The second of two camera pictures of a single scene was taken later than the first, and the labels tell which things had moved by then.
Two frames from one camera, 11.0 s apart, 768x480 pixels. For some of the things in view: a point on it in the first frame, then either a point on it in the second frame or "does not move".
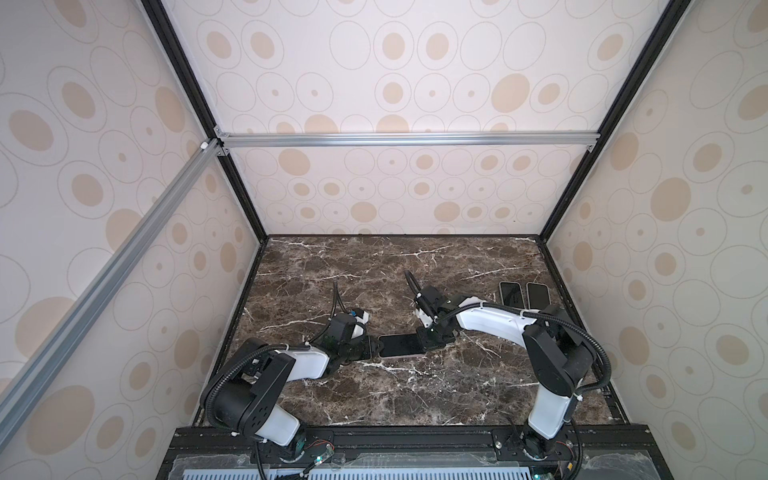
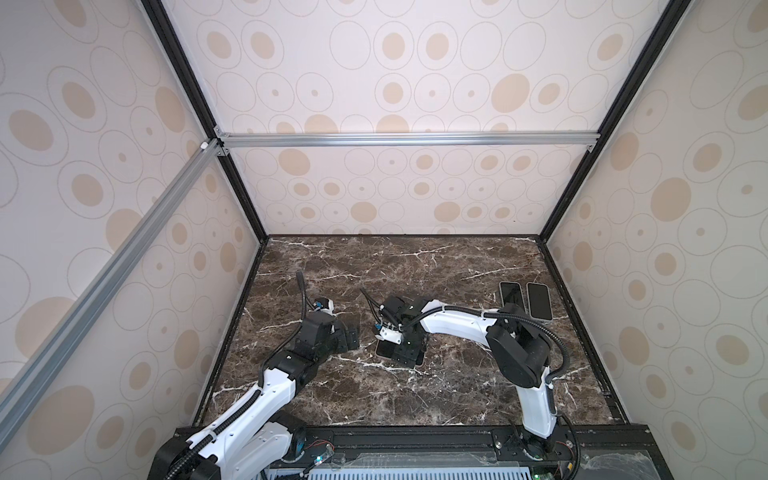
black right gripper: (427, 348) → (404, 358)
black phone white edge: (538, 295) does not move
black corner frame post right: (673, 12) does not move
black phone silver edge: (512, 294) does not move
